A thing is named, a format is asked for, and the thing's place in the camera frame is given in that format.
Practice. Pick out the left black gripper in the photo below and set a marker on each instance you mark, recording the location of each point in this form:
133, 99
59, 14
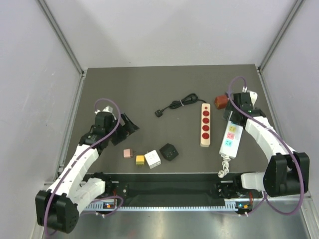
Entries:
127, 129

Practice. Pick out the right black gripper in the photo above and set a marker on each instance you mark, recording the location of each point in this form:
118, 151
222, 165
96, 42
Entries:
230, 107

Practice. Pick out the red koi fish adapter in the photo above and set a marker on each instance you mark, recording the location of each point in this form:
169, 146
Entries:
221, 101

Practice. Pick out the pink USB charger plug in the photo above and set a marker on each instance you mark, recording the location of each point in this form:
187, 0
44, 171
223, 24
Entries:
128, 153

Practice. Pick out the white multi-socket power strip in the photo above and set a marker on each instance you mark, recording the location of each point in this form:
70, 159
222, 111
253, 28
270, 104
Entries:
231, 140

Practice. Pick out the white red power strip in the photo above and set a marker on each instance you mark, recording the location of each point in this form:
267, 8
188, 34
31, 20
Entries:
205, 128

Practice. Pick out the yellow USB charger plug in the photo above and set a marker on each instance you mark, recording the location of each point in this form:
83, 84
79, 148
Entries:
140, 160

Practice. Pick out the black adapter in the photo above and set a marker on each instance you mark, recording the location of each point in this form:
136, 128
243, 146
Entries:
169, 152

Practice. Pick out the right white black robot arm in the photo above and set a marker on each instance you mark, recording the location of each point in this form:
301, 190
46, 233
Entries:
287, 172

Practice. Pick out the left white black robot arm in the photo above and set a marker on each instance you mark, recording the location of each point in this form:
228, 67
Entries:
60, 206

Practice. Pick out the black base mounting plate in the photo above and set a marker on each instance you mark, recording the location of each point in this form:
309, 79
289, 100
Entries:
178, 184

